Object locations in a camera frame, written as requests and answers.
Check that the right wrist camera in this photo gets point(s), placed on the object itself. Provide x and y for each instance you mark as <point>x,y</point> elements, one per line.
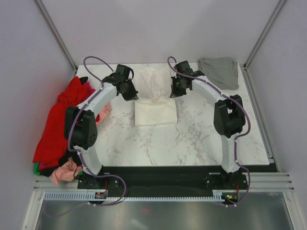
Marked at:
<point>184,68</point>

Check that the left aluminium frame post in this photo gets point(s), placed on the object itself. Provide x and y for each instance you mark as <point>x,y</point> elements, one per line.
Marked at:
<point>55,33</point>

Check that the light pink t shirt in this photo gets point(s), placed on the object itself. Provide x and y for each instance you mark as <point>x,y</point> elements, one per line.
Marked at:
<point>68,170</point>

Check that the magenta t shirt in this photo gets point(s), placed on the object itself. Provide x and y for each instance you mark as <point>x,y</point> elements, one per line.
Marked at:
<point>89,88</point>

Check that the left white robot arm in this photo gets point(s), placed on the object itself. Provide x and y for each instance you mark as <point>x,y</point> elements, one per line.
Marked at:
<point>80,128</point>

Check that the folded grey t shirt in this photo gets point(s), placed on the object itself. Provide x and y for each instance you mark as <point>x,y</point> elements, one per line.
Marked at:
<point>222,72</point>

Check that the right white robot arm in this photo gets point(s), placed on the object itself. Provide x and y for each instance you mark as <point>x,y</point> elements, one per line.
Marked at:
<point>229,116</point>

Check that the aluminium frame post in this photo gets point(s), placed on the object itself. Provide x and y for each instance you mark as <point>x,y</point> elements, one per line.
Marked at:
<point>273,17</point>
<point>55,33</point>

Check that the white coca-cola t shirt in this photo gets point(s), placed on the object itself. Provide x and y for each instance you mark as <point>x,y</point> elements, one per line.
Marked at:
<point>154,106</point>

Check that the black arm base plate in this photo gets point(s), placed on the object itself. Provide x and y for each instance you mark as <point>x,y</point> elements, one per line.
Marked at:
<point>172,180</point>

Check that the red t shirt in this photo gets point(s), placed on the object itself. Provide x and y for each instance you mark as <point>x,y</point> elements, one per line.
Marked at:
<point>53,145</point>

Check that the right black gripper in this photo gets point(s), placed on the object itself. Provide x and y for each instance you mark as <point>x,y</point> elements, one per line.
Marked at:
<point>175,93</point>

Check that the black t shirt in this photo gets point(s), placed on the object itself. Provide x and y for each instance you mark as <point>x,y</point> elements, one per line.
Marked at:
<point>47,170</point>

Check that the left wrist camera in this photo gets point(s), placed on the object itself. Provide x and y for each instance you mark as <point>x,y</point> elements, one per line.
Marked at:
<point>123,70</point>

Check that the green t shirt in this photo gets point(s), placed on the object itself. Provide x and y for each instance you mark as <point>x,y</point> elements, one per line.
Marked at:
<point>36,170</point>

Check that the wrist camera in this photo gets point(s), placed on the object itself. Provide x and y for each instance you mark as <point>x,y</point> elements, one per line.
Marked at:
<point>184,68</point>
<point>123,70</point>

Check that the white slotted cable duct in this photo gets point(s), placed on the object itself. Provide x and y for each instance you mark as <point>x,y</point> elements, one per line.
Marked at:
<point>107,196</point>

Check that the right aluminium frame post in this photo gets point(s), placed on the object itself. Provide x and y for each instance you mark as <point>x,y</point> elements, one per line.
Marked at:
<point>273,17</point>

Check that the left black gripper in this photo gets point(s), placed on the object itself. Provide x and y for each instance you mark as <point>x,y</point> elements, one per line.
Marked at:
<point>133,95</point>

